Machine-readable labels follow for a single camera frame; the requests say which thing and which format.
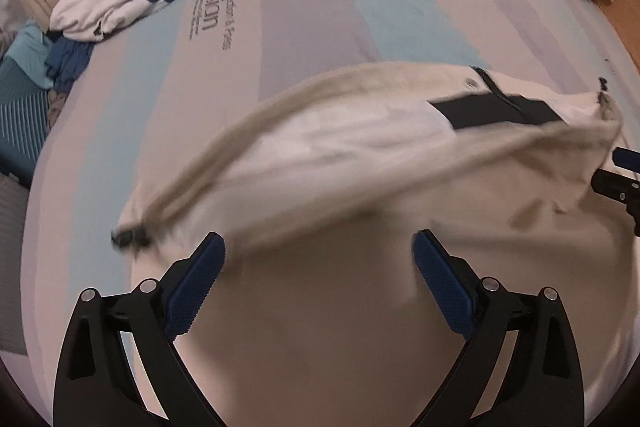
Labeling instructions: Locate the beige jacket with black lining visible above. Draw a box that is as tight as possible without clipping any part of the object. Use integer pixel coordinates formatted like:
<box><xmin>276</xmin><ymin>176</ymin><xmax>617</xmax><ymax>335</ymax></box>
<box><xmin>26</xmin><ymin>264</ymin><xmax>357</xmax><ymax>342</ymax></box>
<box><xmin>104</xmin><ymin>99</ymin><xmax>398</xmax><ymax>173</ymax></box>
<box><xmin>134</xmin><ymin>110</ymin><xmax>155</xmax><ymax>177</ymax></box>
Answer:
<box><xmin>118</xmin><ymin>62</ymin><xmax>639</xmax><ymax>426</ymax></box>

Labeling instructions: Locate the teal clothes pile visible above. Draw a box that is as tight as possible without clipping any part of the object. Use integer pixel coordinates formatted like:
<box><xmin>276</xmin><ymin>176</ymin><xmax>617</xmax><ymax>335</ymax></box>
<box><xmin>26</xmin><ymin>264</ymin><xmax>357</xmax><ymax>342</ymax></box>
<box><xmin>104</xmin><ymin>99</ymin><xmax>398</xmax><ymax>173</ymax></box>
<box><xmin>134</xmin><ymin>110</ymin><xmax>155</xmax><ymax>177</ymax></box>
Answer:
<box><xmin>0</xmin><ymin>18</ymin><xmax>97</xmax><ymax>188</ymax></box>

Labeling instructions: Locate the striped pastel bed sheet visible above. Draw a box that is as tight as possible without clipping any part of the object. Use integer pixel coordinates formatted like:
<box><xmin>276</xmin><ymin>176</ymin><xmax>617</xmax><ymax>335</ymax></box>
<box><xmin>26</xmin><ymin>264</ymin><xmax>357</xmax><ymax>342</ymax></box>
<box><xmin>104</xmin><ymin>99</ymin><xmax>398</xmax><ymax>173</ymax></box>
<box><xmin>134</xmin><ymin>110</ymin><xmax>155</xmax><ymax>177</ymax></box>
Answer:
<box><xmin>22</xmin><ymin>0</ymin><xmax>639</xmax><ymax>405</ymax></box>

